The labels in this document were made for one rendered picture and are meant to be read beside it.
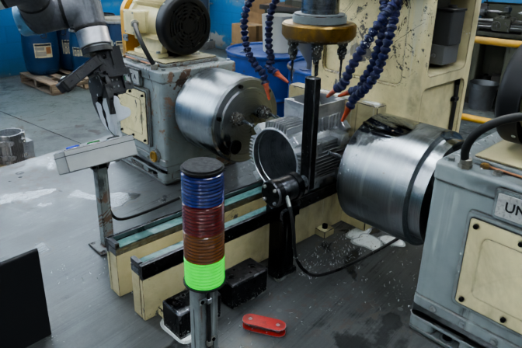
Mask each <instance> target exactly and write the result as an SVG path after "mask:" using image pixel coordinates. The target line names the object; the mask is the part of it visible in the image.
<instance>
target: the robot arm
mask: <svg viewBox="0 0 522 348"><path fill-rule="evenodd" d="M11 7H12V15H13V19H14V21H15V24H16V26H17V28H18V31H19V32H20V33H21V34H22V35H23V36H25V37H27V36H32V35H41V34H43V33H49V32H54V31H57V30H64V29H68V28H72V27H74V29H75V34H76V36H77V40H78V45H79V48H80V49H81V50H82V56H83V57H90V59H88V60H87V61H86V62H85V63H83V64H82V65H80V66H79V67H78V68H76V69H75V70H74V71H73V72H72V73H71V74H69V75H65V76H63V77H61V79H60V80H59V81H58V83H57V84H56V85H55V86H56V87H57V88H58V89H59V91H60V92H61V93H64V92H70V91H72V90H73V89H74V88H75V87H76V86H77V84H78V83H79V82H80V81H81V80H82V79H84V78H85V77H86V76H87V75H88V78H89V81H88V84H89V91H90V94H91V96H92V102H93V105H94V107H95V109H96V112H97V114H98V116H99V118H100V119H101V121H102V122H103V124H104V126H105V127H106V129H107V130H108V131H109V132H110V133H111V134H112V135H113V136H115V135H117V123H118V122H120V121H122V120H124V119H125V118H127V117H129V116H130V115H131V110H130V108H128V107H125V106H121V104H120V101H119V99H118V97H117V95H120V94H124V93H126V91H127V90H128V89H134V83H133V80H132V77H131V72H130V69H129V68H125V64H124V60H123V56H122V54H121V50H120V45H118V46H112V45H111V43H112V41H111V39H110V33H109V30H108V27H107V25H106V20H105V16H104V14H103V8H102V5H101V0H0V10H1V9H7V8H11ZM125 74H129V76H130V81H131V84H130V85H129V82H125V80H126V77H125V76H124V75H125ZM103 98H104V99H103Z"/></svg>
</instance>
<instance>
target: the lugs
mask: <svg viewBox="0 0 522 348"><path fill-rule="evenodd" d="M264 128H265V123H264V122H262V123H260V124H257V125H256V126H255V127H254V130H255V132H256V134H258V133H259V132H260V131H261V130H262V129H264ZM350 128H351V126H350V125H349V123H348V121H347V120H344V121H343V122H342V121H341V122H340V123H339V129H340V130H342V131H348V130H349V129H350ZM301 140H302V138H301V136H300V134H299V135H295V136H293V137H292V138H291V139H290V140H289V142H290V143H291V145H292V147H293V149H295V148H299V147H301ZM253 174H254V176H255V177H256V179H257V180H259V179H262V178H261V177H260V175H259V173H258V172H257V170H255V171H254V172H253Z"/></svg>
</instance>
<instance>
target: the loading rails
mask: <svg viewBox="0 0 522 348"><path fill-rule="evenodd" d="M336 182H337V179H334V178H333V182H331V183H329V184H326V185H324V186H320V185H319V187H318V188H316V189H314V190H308V192H307V193H305V194H304V195H303V196H302V197H300V198H297V199H296V200H292V201H294V202H296V203H298V204H300V210H299V214H298V215H296V216H295V234H296V244H297V243H299V242H301V241H302V240H304V239H306V238H308V237H310V236H312V235H314V234H316V235H318V236H320V237H322V238H327V237H329V236H330V235H333V234H334V227H332V225H334V224H335V223H337V222H339V221H341V213H342V208H341V206H340V204H339V200H338V195H337V188H336ZM262 186H263V180H262V179H261V180H259V181H256V182H254V183H250V184H248V185H246V186H242V187H240V188H238V189H235V190H232V191H229V192H227V193H225V194H224V270H226V269H228V268H230V267H233V266H234V265H236V264H238V263H240V262H242V261H244V260H246V259H248V258H252V259H254V260H255V261H256V262H258V263H260V262H262V261H263V260H265V259H268V258H269V234H270V216H268V215H266V205H267V203H266V202H265V200H263V195H262ZM106 250H107V257H108V265H109V273H110V287H111V289H112V290H113V291H115V292H116V293H117V294H118V295H119V296H120V297H121V296H123V295H125V294H128V293H130V292H131V291H133V292H134V310H135V311H136V312H137V313H138V314H139V315H140V316H141V317H142V318H143V319H144V320H145V321H146V320H148V319H150V318H152V317H154V316H156V315H160V316H162V317H163V306H162V302H163V301H164V300H165V299H167V298H170V297H171V296H173V295H175V294H178V293H179V292H181V291H184V290H186V289H187V288H186V287H185V286H184V283H183V278H184V256H183V254H184V253H183V216H182V209H181V210H178V211H175V212H172V213H171V214H167V215H164V216H162V217H158V218H156V219H154V220H151V221H148V222H145V223H143V224H140V225H137V226H135V227H132V228H129V229H127V230H124V231H121V232H118V233H116V234H114V235H110V236H108V237H106Z"/></svg>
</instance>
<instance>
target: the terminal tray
mask: <svg viewBox="0 0 522 348"><path fill-rule="evenodd" d="M326 95H327V94H325V93H321V92H320V102H319V114H318V133H320V131H321V132H323V130H324V131H326V129H327V130H329V128H331V129H332V128H333V127H334V128H336V126H337V127H339V123H340V122H341V119H342V116H343V114H344V105H345V99H342V98H339V97H336V96H330V97H329V98H326ZM304 97H305V94H303V95H299V96H293V97H290V98H286V99H284V116H296V117H298V118H301V119H303V111H304ZM337 98H339V99H337Z"/></svg>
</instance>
